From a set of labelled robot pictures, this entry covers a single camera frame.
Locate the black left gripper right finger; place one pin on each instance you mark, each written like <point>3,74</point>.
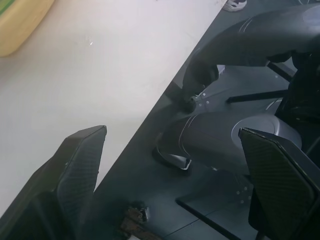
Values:
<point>280,190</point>

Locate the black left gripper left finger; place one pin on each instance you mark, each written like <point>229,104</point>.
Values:
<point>62,185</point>

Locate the brown rusty table foot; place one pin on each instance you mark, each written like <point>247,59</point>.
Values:
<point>135,217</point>

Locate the silver robot leg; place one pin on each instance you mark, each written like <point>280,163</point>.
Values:
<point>245,42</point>

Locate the white sneaker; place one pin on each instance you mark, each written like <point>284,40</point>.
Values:
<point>234,4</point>

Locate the black metal stand frame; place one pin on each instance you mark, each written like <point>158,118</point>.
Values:
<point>255,95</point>

